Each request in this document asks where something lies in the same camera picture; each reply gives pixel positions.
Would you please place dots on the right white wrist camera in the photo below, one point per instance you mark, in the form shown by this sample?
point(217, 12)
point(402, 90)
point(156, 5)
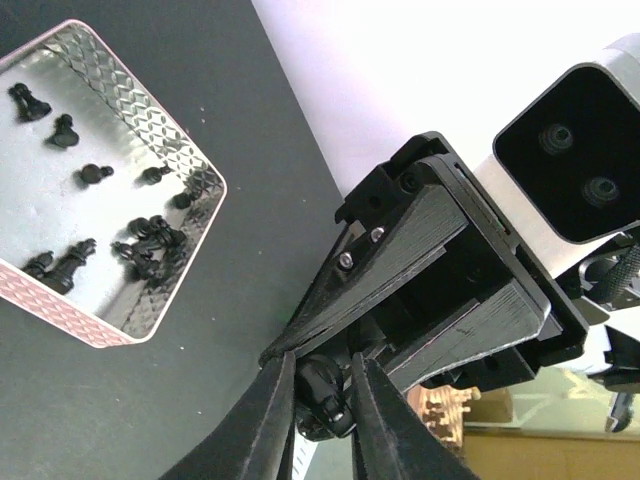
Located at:
point(565, 171)

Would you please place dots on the black chess piece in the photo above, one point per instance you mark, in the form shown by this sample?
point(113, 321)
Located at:
point(92, 174)
point(60, 278)
point(154, 175)
point(64, 136)
point(29, 107)
point(322, 411)
point(38, 265)

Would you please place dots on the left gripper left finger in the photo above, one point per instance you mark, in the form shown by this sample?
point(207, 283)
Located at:
point(255, 440)

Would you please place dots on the pink metal tin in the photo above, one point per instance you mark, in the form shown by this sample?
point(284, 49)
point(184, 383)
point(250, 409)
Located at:
point(147, 235)

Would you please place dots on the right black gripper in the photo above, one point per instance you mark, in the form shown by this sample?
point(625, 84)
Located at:
point(457, 296)

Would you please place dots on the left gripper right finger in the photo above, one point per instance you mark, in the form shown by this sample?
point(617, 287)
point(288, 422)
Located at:
point(390, 442)

